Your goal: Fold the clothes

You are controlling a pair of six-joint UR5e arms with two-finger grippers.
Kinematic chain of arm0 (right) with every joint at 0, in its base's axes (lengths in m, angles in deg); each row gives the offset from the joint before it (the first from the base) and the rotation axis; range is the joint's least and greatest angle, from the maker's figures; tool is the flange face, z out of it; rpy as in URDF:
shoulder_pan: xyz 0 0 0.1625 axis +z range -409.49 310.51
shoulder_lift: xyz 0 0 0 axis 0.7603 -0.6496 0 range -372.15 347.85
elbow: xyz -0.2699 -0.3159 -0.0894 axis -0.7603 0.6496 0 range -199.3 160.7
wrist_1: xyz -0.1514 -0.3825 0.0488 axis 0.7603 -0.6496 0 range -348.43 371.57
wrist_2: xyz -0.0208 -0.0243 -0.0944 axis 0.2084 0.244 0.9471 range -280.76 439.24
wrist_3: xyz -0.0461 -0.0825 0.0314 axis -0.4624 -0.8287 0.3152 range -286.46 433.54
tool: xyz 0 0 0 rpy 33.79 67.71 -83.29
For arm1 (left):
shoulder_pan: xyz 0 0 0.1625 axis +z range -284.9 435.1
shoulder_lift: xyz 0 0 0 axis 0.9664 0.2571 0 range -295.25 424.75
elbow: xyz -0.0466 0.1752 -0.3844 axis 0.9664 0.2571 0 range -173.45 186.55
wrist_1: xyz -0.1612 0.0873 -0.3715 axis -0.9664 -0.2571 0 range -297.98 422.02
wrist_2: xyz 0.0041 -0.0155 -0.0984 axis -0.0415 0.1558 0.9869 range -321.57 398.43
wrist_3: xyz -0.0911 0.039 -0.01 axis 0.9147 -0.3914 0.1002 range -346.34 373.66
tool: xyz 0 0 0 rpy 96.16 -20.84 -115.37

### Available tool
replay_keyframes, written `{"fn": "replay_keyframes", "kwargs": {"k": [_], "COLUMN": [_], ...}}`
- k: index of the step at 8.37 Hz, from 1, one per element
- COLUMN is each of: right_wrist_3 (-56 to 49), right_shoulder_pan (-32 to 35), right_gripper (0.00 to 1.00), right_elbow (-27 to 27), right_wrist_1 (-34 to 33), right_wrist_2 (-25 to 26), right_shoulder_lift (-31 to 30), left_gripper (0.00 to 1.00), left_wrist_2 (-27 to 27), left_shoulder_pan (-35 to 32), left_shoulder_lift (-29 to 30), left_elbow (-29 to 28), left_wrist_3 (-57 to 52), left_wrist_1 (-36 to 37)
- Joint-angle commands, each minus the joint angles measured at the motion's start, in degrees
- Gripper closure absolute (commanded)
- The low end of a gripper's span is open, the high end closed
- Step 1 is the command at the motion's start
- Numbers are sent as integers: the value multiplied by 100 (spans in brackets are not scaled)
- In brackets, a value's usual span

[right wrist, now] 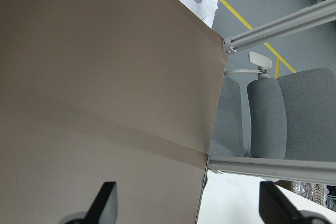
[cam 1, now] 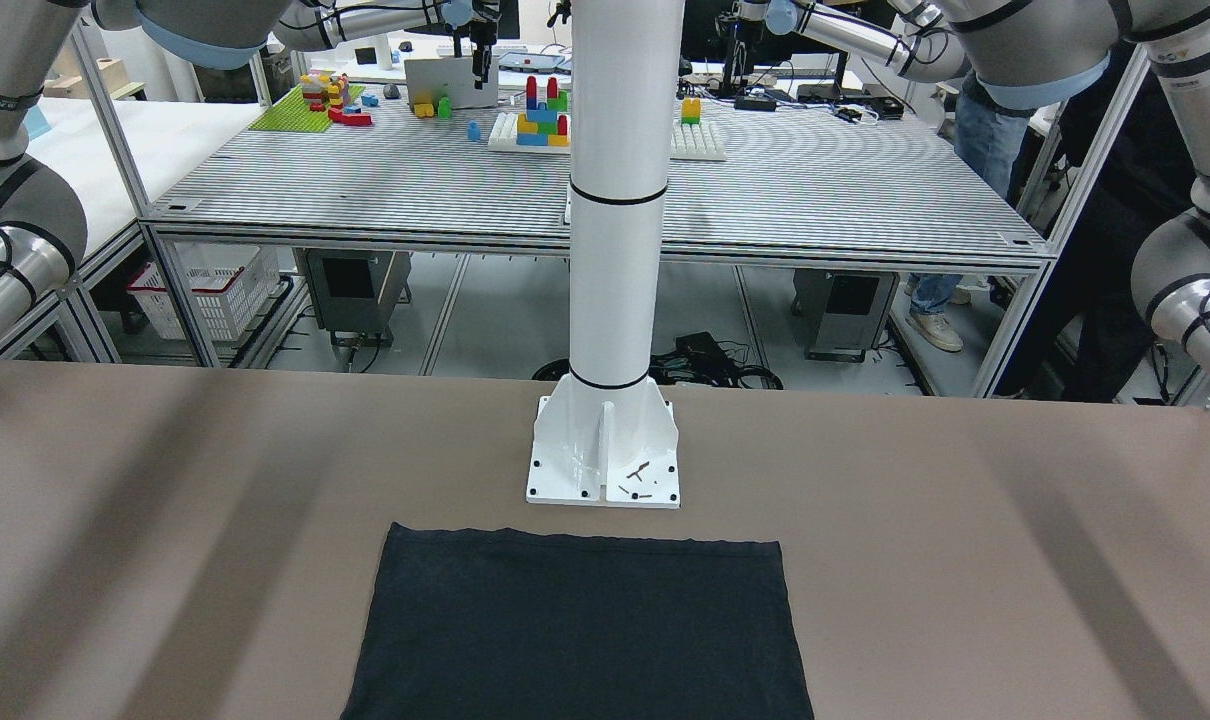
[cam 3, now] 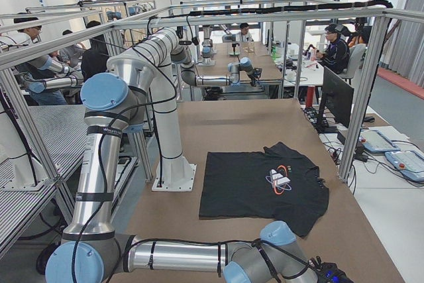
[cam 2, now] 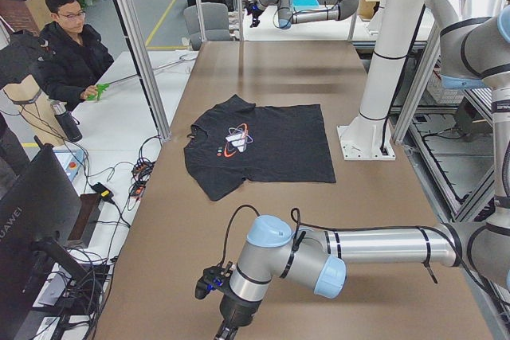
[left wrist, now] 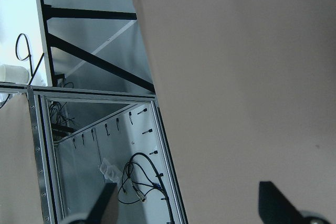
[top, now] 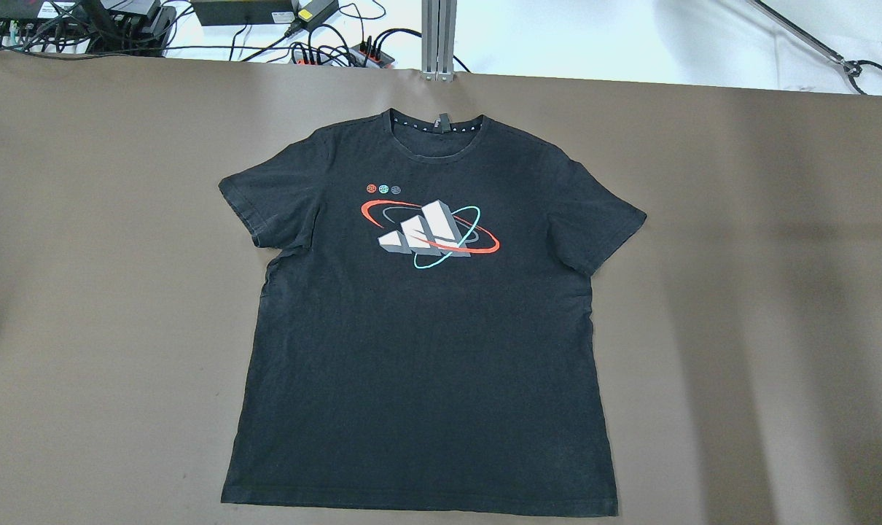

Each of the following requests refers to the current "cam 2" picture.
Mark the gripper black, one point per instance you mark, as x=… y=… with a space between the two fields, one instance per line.
x=253 y=11
x=237 y=307

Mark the black graphic t-shirt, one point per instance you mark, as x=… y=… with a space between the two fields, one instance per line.
x=237 y=141

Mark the grey office chair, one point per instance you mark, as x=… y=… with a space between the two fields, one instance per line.
x=216 y=21

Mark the blue plastic bin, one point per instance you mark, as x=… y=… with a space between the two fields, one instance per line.
x=299 y=5

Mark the brown cardboard box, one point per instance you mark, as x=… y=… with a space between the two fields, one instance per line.
x=367 y=9

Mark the green grabber tool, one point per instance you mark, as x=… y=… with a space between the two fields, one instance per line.
x=100 y=89

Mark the seated man black jacket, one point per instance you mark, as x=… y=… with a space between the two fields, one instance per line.
x=79 y=58

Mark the black power adapter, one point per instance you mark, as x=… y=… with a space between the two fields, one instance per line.
x=105 y=193

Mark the black water bottle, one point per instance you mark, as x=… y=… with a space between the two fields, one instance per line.
x=66 y=121

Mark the black Huawei monitor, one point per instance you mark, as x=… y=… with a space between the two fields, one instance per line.
x=38 y=214

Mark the teach pendant with red button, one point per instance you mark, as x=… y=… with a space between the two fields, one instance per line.
x=72 y=161

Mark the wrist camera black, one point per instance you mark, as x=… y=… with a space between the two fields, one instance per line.
x=214 y=278

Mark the aluminium frame post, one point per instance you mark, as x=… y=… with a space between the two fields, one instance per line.
x=132 y=35

